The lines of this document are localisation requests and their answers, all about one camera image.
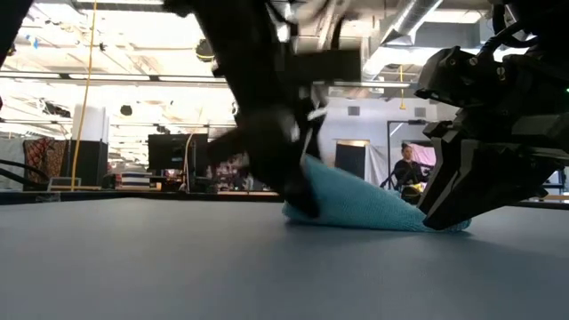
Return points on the low grey box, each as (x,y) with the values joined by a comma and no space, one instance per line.
(64,182)

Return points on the black ceiling dome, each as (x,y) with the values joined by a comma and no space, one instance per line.
(126,110)

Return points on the light blue microfiber towel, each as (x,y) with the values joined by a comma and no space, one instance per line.
(364,200)

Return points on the black partition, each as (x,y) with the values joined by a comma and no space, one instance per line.
(351,160)

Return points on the person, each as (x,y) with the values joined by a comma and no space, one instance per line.
(406,171)

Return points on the yellow black object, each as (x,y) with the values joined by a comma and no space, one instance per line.
(411,195)

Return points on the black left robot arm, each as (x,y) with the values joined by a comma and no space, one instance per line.
(240,44)

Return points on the black station frame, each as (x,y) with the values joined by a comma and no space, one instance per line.
(391,133)

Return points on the silver ventilation duct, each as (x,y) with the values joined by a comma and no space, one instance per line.
(400,22)

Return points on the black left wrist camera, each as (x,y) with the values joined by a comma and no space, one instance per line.
(324,66)

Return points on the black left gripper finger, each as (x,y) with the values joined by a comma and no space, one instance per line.
(280,169)

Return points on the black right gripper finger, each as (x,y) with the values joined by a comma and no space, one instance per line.
(480,186)

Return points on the pink cloth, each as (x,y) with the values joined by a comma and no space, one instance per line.
(427,155)

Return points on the ceiling light strip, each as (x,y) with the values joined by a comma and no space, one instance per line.
(111,77)

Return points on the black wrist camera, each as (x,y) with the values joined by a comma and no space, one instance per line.
(324,66)
(462,75)

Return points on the red patterned cloth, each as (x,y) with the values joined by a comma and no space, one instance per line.
(42,155)

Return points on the black monitor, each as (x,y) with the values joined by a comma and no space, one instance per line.
(166,151)

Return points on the grey wall vent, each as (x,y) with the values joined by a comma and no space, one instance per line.
(354,111)
(420,112)

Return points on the black ceiling camera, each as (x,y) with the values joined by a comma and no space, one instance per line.
(203,51)

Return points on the black table frame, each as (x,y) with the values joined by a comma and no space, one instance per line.
(133,196)

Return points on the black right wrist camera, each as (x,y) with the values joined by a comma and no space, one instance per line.
(462,75)

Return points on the white pillar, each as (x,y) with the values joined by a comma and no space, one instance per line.
(93,124)

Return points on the tall black cabinet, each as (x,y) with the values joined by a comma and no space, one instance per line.
(200,178)

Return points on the striped stack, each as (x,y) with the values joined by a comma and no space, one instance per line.
(133,180)

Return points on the white cloth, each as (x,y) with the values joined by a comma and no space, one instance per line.
(378,164)

